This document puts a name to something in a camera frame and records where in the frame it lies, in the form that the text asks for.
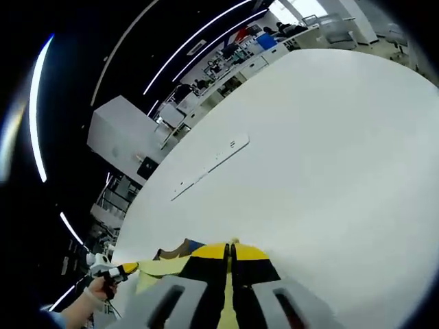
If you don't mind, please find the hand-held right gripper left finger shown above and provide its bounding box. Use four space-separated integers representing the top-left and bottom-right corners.
119 241 230 329

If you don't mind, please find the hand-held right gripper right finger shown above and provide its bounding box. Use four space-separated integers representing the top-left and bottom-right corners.
231 241 344 329

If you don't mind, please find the yellow blue black garment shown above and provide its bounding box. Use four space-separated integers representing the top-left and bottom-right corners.
135 236 241 329

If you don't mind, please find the person's left hand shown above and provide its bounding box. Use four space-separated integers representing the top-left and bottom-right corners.
90 276 117 303

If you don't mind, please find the black floor cabinet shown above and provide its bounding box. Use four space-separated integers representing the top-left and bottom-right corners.
137 156 159 180

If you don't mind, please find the white upright panel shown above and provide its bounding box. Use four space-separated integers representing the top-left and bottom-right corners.
159 102 186 128

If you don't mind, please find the straight ceiling light strip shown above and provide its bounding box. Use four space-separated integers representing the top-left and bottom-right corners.
28 33 56 183

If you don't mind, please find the ceiling air vent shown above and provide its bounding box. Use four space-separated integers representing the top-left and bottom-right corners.
187 38 208 56

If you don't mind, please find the long curved ceiling light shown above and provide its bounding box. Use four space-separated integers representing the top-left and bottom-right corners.
143 0 254 96

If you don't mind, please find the white drawer cabinet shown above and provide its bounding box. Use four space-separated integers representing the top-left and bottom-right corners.
239 56 270 75
263 42 289 62

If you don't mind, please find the short curved ceiling light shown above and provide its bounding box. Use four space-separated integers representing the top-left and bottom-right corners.
172 8 269 84

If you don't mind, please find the blue storage bin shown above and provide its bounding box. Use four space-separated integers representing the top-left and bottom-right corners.
257 33 278 51

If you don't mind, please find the grey office chair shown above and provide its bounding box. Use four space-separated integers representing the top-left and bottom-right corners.
322 13 358 45

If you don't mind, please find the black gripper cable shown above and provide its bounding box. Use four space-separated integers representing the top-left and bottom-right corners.
105 297 123 320

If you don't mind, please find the white table cable cover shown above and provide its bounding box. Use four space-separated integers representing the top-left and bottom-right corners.
170 133 250 202

